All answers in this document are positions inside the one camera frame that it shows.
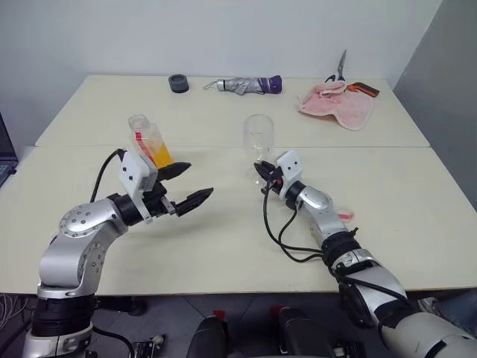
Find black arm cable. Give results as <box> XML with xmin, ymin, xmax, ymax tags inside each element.
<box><xmin>262</xmin><ymin>178</ymin><xmax>338</xmax><ymax>265</ymax></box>
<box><xmin>90</xmin><ymin>148</ymin><xmax>126</xmax><ymax>203</ymax></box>

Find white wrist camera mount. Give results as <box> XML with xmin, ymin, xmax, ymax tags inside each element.
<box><xmin>117</xmin><ymin>149</ymin><xmax>159</xmax><ymax>225</ymax></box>
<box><xmin>274</xmin><ymin>149</ymin><xmax>304</xmax><ymax>199</ymax></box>

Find folded grey purple umbrella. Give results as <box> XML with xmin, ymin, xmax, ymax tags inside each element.
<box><xmin>202</xmin><ymin>74</ymin><xmax>283</xmax><ymax>95</ymax></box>

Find person leg in jeans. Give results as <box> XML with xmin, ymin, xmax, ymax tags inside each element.
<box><xmin>434</xmin><ymin>289</ymin><xmax>477</xmax><ymax>327</ymax></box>

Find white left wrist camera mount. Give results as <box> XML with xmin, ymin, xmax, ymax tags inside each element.
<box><xmin>117</xmin><ymin>149</ymin><xmax>159</xmax><ymax>225</ymax></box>

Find pink towel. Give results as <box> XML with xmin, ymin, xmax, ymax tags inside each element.
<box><xmin>296</xmin><ymin>82</ymin><xmax>376</xmax><ymax>133</ymax></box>

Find orange juice bottle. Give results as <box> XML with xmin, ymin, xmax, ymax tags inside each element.
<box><xmin>127</xmin><ymin>113</ymin><xmax>175</xmax><ymax>169</ymax></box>

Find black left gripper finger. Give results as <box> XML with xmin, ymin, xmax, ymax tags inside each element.
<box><xmin>157</xmin><ymin>161</ymin><xmax>193</xmax><ymax>182</ymax></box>
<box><xmin>174</xmin><ymin>186</ymin><xmax>215</xmax><ymax>218</ymax></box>

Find white cable bundle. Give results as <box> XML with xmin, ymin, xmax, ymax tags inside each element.
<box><xmin>0</xmin><ymin>292</ymin><xmax>31</xmax><ymax>337</ymax></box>

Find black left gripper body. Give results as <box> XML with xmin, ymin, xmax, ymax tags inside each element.
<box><xmin>142</xmin><ymin>180</ymin><xmax>177</xmax><ymax>221</ymax></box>

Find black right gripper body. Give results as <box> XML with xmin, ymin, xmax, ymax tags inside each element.
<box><xmin>261</xmin><ymin>165</ymin><xmax>285</xmax><ymax>196</ymax></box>

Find dark laptop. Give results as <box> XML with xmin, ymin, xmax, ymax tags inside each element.
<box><xmin>0</xmin><ymin>110</ymin><xmax>19</xmax><ymax>188</ymax></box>

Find black-handled scissors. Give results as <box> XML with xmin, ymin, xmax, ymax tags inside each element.
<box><xmin>323</xmin><ymin>48</ymin><xmax>349</xmax><ymax>84</ymax></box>

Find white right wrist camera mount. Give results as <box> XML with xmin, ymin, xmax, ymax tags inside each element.
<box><xmin>274</xmin><ymin>149</ymin><xmax>304</xmax><ymax>199</ymax></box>

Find orange and black hand tool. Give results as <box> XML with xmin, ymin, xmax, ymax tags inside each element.
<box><xmin>345</xmin><ymin>81</ymin><xmax>381</xmax><ymax>98</ymax></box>

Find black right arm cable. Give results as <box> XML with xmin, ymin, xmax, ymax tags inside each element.
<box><xmin>262</xmin><ymin>178</ymin><xmax>338</xmax><ymax>265</ymax></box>

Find black table foot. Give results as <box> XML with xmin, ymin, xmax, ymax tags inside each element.
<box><xmin>118</xmin><ymin>297</ymin><xmax>149</xmax><ymax>317</ymax></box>

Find white shoe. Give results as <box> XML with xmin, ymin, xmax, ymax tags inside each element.
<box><xmin>416</xmin><ymin>296</ymin><xmax>440</xmax><ymax>317</ymax></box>

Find clear wine glass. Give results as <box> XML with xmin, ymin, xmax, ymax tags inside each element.
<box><xmin>242</xmin><ymin>113</ymin><xmax>276</xmax><ymax>186</ymax></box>

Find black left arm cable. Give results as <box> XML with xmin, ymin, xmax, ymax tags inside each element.
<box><xmin>90</xmin><ymin>148</ymin><xmax>126</xmax><ymax>203</ymax></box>

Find dark grey round container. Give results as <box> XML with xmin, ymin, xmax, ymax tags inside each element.
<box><xmin>168</xmin><ymin>73</ymin><xmax>190</xmax><ymax>94</ymax></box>

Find small black floor device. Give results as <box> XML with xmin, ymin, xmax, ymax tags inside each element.
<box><xmin>129</xmin><ymin>333</ymin><xmax>165</xmax><ymax>358</ymax></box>

